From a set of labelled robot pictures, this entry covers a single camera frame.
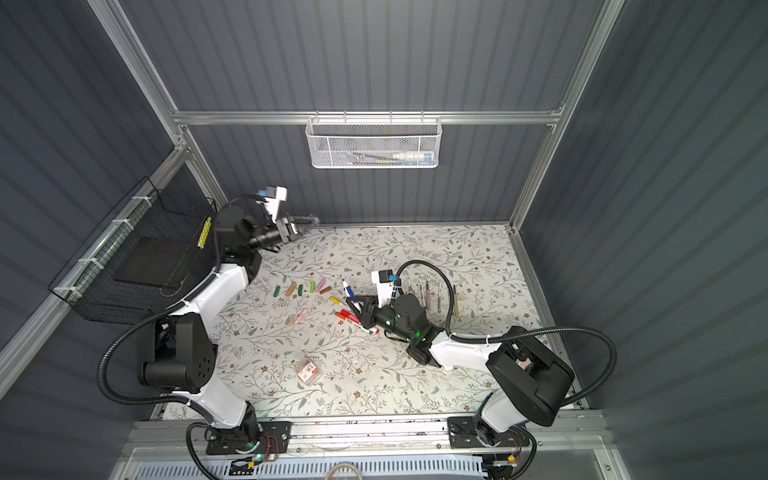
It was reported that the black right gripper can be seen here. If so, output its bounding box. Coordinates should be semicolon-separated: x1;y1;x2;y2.
348;292;415;344

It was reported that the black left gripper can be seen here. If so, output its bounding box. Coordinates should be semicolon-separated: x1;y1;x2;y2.
248;218;320;257

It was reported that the red capped marker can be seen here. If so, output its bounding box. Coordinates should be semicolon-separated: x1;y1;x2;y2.
339;309;379;334
335;311;379;335

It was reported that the blue capped marker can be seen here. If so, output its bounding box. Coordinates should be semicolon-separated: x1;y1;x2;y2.
342;280;355;298

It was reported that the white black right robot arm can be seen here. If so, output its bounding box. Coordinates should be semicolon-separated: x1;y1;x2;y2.
316;225;575;446

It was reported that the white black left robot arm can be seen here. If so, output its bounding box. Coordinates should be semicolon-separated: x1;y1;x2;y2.
137;206;320;430

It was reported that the small red white box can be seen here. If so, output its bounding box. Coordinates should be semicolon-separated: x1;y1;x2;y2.
294;357;321;386

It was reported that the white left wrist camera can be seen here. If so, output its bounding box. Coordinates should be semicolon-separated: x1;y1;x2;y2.
258;186;287;223

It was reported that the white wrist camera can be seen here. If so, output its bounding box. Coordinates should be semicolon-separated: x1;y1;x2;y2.
371;269;398;308
258;186;287;223

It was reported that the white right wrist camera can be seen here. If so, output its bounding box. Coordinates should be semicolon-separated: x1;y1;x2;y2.
371;269;398;308

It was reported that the white wire mesh basket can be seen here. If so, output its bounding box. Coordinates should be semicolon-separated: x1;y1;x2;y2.
305;117;443;169

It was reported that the black corrugated right cable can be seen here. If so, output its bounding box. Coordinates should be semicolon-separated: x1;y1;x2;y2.
395;259;618;409

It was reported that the black corrugated cable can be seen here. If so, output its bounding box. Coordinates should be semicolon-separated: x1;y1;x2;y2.
395;259;618;409
97;194;271;480

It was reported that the black wire side basket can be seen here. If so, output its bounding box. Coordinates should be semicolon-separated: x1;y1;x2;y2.
49;178;217;324

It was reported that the black corrugated left cable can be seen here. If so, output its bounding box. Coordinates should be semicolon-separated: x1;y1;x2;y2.
97;194;271;480

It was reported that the metal base rail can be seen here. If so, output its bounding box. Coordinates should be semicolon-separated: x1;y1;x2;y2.
119;409;616;461

